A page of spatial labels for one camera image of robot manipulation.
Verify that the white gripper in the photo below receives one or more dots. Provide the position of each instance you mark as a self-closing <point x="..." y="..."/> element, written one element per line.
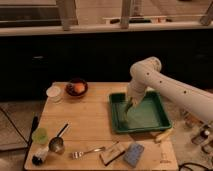
<point x="135" y="96"/>

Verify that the green pepper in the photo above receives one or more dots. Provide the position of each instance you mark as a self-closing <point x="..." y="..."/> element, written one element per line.
<point x="129" y="104"/>

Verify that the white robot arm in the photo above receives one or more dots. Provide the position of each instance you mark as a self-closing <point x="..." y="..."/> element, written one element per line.
<point x="146" y="73"/>

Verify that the green plastic tray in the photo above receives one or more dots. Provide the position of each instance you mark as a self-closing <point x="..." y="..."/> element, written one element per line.
<point x="148" y="116"/>

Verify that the yellow corn piece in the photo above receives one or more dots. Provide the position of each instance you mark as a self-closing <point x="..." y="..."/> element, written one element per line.
<point x="161" y="137"/>

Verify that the orange fruit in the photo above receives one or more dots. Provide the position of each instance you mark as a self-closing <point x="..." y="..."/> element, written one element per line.
<point x="79" y="87"/>

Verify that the dark bowl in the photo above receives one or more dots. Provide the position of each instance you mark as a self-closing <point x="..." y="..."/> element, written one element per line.
<point x="70" y="87"/>

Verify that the blue sponge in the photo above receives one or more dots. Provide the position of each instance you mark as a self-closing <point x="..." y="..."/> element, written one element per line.
<point x="133" y="154"/>

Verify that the wooden block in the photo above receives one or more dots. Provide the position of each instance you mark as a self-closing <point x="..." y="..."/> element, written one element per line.
<point x="112" y="153"/>

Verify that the white cup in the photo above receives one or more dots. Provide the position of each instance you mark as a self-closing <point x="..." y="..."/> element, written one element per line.
<point x="54" y="93"/>

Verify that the silver fork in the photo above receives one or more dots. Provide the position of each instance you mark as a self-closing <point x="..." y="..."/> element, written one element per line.
<point x="78" y="154"/>

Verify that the metal measuring cup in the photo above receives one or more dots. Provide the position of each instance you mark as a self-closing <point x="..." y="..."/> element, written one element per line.
<point x="56" y="144"/>

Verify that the green cup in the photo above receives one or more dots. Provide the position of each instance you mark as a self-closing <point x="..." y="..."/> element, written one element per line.
<point x="40" y="136"/>

